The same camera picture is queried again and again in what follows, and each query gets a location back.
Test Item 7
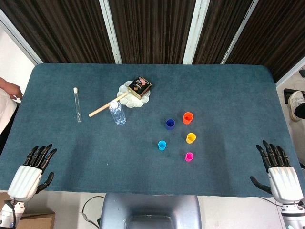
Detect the brown cardboard box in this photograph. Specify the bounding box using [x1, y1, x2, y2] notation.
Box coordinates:
[15, 209, 56, 229]

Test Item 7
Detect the black flat floor device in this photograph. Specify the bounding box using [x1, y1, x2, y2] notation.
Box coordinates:
[283, 88, 296, 104]

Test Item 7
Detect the clear plastic water bottle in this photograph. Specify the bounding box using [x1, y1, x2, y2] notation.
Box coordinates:
[109, 100, 127, 125]

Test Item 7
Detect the dark blue plastic cup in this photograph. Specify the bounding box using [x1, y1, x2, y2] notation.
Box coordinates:
[165, 118, 176, 131]

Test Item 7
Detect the black and silver right hand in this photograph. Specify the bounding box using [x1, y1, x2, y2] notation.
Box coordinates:
[250, 140, 305, 205]

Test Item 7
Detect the black floor cable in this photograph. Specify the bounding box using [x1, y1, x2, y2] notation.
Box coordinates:
[81, 196, 105, 224]

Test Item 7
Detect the black trouser leg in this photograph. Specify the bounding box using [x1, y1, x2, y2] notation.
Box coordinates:
[294, 101, 305, 118]

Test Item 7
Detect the black and silver left hand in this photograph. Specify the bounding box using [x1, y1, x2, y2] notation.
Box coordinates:
[7, 144, 58, 201]

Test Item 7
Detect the orange plastic cup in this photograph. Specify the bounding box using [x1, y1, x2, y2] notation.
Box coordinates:
[183, 112, 194, 125]

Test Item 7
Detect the glass test tube with stopper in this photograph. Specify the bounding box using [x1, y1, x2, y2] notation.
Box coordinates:
[73, 87, 82, 123]

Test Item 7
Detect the black and gold tin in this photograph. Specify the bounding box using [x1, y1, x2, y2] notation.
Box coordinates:
[127, 76, 153, 100]

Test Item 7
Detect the wooden stick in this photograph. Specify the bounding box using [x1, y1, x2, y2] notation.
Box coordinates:
[88, 92, 128, 118]

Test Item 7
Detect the grey robot torso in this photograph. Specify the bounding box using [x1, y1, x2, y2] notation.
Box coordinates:
[99, 193, 202, 229]

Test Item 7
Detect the blue-grey tablecloth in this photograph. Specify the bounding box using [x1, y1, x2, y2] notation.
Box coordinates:
[0, 63, 305, 198]

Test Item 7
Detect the white sneaker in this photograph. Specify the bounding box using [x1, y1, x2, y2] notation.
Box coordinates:
[287, 90, 305, 123]

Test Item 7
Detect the white partition frame post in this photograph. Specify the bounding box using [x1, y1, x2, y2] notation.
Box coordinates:
[275, 57, 305, 86]
[183, 0, 210, 65]
[220, 0, 259, 65]
[99, 0, 122, 64]
[0, 9, 43, 65]

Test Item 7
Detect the white flower-shaped palette dish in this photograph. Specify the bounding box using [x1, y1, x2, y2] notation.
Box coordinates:
[116, 80, 152, 109]

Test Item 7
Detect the person in white shirt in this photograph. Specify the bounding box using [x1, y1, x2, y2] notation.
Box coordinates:
[0, 76, 24, 134]

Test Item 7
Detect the dark brown ribbed panel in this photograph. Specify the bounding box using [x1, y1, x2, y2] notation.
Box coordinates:
[226, 0, 305, 82]
[192, 0, 253, 64]
[0, 0, 115, 64]
[106, 0, 198, 64]

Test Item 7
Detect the yellow plastic cup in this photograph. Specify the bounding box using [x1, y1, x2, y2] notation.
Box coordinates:
[185, 133, 197, 145]

